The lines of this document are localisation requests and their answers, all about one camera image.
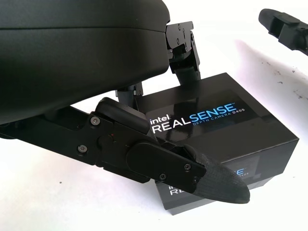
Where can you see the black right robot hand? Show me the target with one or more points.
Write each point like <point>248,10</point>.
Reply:
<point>286,31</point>

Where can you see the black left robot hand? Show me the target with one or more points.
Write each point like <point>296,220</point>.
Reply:
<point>72,60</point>

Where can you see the black box lid with label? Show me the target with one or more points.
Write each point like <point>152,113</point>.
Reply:
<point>216,125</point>

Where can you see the black camera box base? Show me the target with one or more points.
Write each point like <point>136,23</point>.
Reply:
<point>180,209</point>

